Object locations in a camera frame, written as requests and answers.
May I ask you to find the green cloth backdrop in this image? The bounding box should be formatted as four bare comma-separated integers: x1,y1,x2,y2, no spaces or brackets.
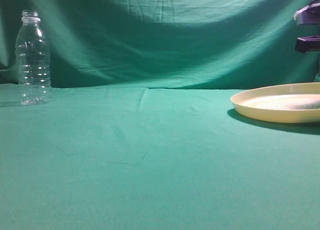
0,0,320,89

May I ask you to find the green tablecloth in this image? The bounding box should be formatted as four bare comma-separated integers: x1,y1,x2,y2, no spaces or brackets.
0,84,320,230

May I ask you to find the cream plastic plate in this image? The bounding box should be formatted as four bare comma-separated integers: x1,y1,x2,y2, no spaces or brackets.
230,82,320,124

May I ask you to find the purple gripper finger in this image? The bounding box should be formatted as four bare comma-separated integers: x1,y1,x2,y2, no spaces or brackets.
293,0,320,26
295,35,320,53

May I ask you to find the clear plastic bottle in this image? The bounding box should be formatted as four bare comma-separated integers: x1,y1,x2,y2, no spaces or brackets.
15,10,52,106

